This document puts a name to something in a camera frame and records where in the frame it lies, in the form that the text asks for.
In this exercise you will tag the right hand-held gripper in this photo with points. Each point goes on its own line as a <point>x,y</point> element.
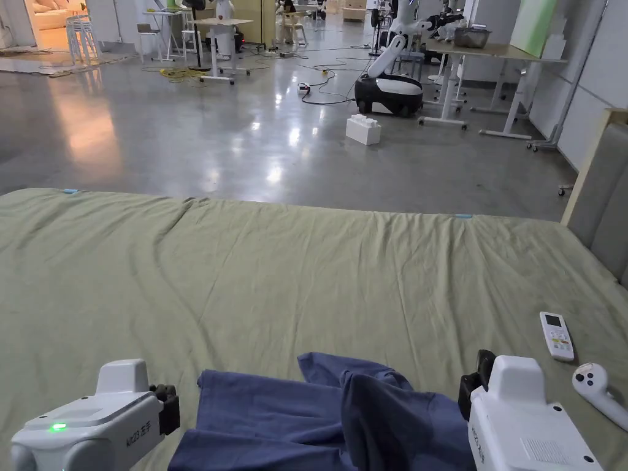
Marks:
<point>520,427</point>

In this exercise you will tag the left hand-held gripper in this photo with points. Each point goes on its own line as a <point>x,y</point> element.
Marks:
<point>93,427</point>

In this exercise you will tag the dark blue shirt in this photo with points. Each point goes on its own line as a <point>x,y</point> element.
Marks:
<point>314,427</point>

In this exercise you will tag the white hand controller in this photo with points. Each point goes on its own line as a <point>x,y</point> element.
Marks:
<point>599,392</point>

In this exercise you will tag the white remote control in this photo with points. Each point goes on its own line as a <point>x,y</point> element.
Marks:
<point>557,335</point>

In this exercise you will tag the grey padded headboard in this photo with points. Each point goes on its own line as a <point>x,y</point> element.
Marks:
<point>601,206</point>

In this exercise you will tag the bed with pale green sheet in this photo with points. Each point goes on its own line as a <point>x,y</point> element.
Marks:
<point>294,274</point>

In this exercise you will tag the white foam block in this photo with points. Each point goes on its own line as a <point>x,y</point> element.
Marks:
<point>363,129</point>

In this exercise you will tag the white wheeled robot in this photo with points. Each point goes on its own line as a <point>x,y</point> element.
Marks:
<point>392,83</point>

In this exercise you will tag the stack of white chairs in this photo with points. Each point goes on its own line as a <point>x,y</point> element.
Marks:
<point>81,37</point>

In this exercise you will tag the white power strip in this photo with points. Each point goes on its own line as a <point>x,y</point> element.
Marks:
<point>303,88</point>

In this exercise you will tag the small wooden desk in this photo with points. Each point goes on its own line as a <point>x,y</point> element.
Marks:
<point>223,44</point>

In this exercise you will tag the black standing fan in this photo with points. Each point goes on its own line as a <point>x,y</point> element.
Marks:
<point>196,34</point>

